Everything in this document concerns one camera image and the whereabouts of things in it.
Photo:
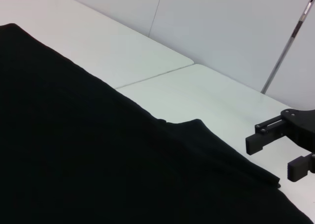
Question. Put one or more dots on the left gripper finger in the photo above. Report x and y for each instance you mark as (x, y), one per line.
(299, 169)
(256, 144)

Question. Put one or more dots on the black shirt with FREE print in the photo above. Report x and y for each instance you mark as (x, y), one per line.
(73, 135)

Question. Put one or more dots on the silver metal stand pole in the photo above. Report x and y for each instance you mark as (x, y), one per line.
(283, 53)

